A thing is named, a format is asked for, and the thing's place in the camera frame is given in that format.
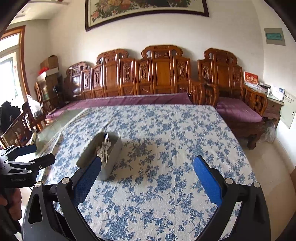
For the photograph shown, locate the person's left hand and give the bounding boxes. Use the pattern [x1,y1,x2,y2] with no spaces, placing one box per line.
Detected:
[0,188,22,220]

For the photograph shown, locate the dark wooden side chair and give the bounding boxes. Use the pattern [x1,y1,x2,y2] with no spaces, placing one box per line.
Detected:
[1,101,46,148]

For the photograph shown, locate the white plastic bag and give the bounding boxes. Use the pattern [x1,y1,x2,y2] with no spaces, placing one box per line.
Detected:
[27,94,44,120]

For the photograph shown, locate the stacked cardboard boxes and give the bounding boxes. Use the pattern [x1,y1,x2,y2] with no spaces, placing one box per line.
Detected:
[35,55,60,103]

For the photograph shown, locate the silver fork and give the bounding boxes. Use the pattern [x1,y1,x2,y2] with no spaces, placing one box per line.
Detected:
[103,133,110,164]

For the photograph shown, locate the metal rectangular tray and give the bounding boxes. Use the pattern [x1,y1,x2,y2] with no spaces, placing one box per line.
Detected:
[76,132,122,181]

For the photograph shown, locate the blue floral tablecloth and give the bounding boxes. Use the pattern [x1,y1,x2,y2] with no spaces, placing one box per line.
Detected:
[39,105,255,240]

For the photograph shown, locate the purple armchair cushion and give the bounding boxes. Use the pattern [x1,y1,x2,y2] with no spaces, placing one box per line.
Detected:
[216,97,262,123]

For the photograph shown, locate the wooden side table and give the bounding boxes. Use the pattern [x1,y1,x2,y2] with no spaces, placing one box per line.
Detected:
[263,97,285,128]

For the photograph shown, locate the framed floral painting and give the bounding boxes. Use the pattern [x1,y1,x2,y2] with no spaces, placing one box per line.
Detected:
[85,0,209,32]

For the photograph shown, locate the purple sofa cushion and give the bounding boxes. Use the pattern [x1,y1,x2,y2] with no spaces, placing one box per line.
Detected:
[46,93,192,121]

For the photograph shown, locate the red calendar card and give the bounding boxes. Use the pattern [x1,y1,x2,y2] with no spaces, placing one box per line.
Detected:
[244,71,258,89]

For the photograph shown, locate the carved wooden armchair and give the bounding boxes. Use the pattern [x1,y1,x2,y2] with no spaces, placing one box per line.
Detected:
[197,48,267,150]

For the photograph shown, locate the carved wooden sofa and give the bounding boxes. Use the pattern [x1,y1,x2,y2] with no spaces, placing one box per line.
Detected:
[63,45,205,105]

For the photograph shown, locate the white wall panel box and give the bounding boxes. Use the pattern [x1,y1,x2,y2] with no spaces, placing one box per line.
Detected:
[280,90,296,128]

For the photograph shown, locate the green wall sign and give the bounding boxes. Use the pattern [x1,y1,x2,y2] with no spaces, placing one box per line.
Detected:
[264,28,285,46]

